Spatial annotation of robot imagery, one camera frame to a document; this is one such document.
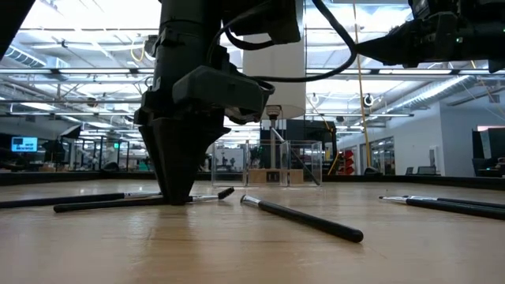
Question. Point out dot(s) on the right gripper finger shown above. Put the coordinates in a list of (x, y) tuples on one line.
[(394, 53), (394, 38)]

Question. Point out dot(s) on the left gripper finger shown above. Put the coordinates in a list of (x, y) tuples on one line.
[(177, 158), (221, 128)]

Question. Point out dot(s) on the black makeup brush silver ferrule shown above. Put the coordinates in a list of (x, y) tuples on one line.
[(296, 155), (465, 201), (110, 204), (59, 200), (307, 221), (453, 208)]

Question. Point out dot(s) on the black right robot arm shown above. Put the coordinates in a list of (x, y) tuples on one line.
[(489, 39)]

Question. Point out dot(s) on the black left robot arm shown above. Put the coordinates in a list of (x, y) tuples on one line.
[(181, 39)]

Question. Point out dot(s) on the clear acrylic organizer container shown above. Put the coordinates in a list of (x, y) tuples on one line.
[(229, 165)]

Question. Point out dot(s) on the round black hanging reel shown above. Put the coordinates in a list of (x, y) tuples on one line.
[(368, 99)]

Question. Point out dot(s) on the red storage bins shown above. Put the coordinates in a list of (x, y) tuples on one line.
[(349, 161)]

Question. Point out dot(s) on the blue lit monitor screen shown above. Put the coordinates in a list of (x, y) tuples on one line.
[(23, 144)]

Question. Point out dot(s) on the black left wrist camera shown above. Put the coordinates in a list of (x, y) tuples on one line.
[(276, 19)]

